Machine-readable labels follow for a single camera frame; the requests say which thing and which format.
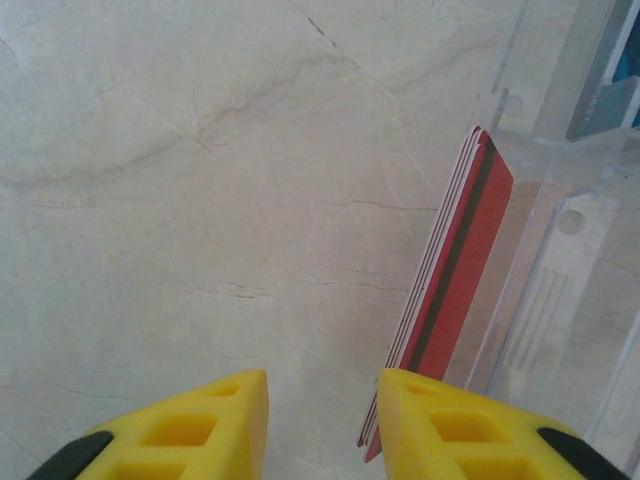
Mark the red card stack black stripe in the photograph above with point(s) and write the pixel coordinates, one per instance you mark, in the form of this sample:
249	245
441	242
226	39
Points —
470	260

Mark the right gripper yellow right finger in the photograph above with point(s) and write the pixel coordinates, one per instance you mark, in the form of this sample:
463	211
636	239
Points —
450	435

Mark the blue card stack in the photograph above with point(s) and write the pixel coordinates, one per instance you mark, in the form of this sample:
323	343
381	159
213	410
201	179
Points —
610	105

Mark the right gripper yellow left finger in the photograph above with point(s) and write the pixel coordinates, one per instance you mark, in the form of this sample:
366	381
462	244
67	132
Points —
200	430

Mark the clear acrylic card stand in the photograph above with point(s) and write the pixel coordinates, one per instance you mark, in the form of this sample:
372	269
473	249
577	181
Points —
575	250

